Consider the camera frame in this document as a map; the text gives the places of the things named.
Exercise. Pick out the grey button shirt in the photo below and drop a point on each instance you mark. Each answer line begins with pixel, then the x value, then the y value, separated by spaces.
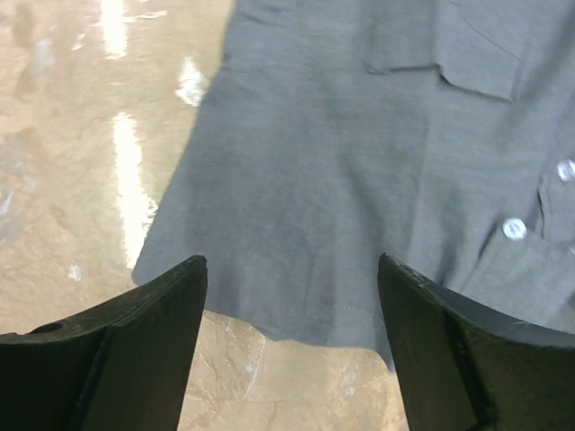
pixel 438 132

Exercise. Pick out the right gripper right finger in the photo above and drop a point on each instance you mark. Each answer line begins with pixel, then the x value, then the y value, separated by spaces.
pixel 463 366

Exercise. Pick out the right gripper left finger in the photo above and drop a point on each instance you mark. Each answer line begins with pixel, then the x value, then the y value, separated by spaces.
pixel 122 365

